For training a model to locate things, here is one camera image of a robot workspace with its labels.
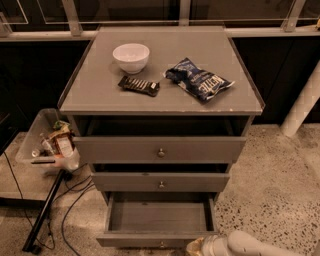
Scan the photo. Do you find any black candy bar wrapper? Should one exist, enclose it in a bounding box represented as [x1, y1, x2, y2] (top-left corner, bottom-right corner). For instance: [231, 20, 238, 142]
[118, 76, 160, 97]

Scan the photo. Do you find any white ceramic bowl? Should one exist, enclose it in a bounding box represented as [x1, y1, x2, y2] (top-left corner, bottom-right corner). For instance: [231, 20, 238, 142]
[113, 43, 150, 74]

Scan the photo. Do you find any brown snack packet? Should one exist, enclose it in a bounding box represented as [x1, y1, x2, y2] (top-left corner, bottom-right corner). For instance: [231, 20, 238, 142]
[40, 120, 74, 158]

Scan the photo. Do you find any grey top drawer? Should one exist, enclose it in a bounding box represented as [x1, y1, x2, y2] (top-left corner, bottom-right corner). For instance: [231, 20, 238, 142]
[75, 116, 246, 164]

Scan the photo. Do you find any clear plastic bin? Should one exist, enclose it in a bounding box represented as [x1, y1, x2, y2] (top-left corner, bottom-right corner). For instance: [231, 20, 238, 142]
[16, 108, 80, 175]

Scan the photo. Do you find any black metal pole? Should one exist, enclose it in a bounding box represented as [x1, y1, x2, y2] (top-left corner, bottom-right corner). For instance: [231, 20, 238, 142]
[22, 169, 67, 252]

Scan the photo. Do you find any grey middle drawer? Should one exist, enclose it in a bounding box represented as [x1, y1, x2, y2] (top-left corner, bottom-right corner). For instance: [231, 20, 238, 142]
[92, 164, 230, 192]

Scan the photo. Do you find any metal window railing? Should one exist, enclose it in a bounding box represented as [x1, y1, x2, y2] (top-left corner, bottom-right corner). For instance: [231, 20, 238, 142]
[0, 0, 320, 41]

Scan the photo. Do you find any grey drawer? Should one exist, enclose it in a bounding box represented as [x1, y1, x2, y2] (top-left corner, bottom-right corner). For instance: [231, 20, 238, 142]
[92, 164, 230, 192]
[75, 116, 246, 164]
[97, 192, 218, 249]

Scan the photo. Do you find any grey drawer cabinet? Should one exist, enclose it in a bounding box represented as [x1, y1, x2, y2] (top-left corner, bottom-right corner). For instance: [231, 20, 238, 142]
[57, 25, 266, 201]

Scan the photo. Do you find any blue chip bag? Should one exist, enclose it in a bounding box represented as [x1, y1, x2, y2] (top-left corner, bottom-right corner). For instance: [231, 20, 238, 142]
[164, 58, 234, 102]

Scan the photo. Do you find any white diagonal pillar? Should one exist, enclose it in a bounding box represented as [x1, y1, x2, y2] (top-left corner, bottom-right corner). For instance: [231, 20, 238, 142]
[280, 61, 320, 137]

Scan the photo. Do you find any black floor cable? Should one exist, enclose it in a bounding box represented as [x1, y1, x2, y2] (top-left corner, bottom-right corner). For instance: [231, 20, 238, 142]
[3, 151, 96, 256]

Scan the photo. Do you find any grey bottom drawer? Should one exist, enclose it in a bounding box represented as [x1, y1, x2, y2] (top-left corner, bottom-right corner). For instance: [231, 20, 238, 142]
[97, 192, 218, 249]

